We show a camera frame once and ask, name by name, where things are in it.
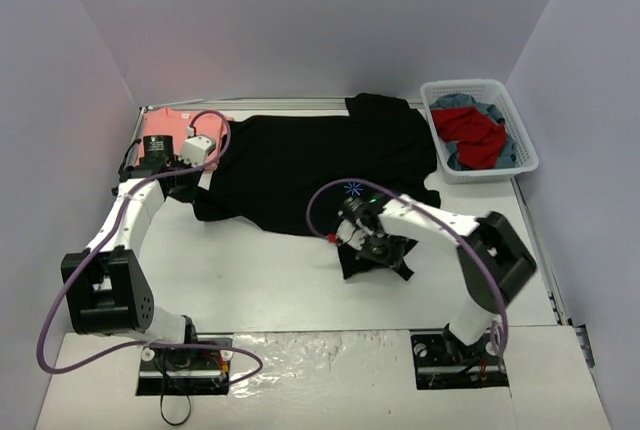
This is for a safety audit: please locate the black t-shirt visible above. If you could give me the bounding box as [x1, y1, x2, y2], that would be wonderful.
[192, 92, 442, 281]

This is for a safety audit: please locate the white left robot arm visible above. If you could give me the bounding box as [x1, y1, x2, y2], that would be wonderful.
[61, 135, 216, 368]

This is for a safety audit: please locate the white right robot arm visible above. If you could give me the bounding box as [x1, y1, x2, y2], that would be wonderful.
[333, 194, 537, 363]

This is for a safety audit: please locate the folded pink t-shirt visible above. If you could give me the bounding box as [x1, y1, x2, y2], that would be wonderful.
[142, 107, 227, 160]

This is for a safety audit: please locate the red t-shirt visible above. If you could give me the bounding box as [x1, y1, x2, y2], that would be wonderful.
[431, 106, 507, 171]

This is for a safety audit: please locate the grey-blue t-shirt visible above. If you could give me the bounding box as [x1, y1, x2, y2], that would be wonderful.
[430, 93, 515, 169]

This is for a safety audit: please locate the white plastic laundry basket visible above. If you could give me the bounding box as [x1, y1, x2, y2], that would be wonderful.
[420, 79, 539, 184]

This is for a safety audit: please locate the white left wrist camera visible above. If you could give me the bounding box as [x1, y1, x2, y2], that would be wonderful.
[177, 135, 216, 167]

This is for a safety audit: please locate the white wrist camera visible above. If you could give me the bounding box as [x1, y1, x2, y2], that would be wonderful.
[177, 135, 216, 167]
[328, 216, 376, 251]

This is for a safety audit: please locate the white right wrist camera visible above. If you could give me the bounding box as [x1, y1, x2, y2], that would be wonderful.
[328, 216, 376, 251]

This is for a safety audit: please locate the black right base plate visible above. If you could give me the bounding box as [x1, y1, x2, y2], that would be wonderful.
[410, 329, 509, 390]

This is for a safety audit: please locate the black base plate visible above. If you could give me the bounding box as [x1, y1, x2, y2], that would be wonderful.
[410, 329, 509, 390]
[135, 334, 233, 396]

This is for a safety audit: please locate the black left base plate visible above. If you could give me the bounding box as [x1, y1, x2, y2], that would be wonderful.
[135, 334, 233, 396]

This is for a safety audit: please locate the thin black loop cable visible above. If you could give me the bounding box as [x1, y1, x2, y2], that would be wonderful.
[158, 389, 193, 425]

